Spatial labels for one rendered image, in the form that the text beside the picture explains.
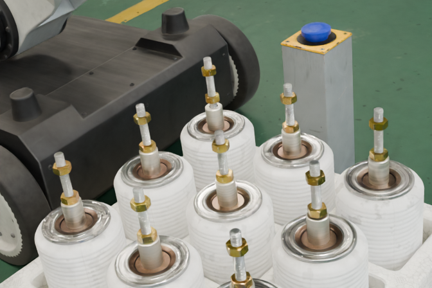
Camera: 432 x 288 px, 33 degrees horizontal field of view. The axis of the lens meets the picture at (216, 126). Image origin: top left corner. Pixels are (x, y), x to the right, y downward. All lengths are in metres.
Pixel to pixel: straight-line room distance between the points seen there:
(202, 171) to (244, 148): 0.06
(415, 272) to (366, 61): 0.91
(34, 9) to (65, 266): 0.57
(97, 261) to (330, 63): 0.41
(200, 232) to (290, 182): 0.13
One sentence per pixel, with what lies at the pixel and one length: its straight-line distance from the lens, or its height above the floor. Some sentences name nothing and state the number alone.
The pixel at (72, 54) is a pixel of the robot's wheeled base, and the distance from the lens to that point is 1.45.
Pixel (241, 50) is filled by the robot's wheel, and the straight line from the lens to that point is 1.39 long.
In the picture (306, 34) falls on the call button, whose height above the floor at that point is 0.33.
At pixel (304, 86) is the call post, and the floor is 0.26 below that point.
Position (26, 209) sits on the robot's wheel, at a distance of 1.09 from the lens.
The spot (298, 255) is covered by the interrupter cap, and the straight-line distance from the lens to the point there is 0.72.
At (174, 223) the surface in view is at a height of 0.20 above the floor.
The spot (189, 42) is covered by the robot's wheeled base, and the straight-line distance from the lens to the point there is 1.32.
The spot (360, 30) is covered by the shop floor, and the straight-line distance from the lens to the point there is 1.82.
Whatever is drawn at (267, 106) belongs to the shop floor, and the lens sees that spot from 1.50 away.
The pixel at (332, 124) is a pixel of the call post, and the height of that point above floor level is 0.20.
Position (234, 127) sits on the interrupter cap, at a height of 0.25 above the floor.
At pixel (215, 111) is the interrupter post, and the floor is 0.28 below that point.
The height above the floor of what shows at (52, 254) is 0.24.
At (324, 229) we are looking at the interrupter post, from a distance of 0.73.
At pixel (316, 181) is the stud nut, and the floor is 0.33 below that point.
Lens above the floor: 0.72
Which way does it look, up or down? 30 degrees down
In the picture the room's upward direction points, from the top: 8 degrees counter-clockwise
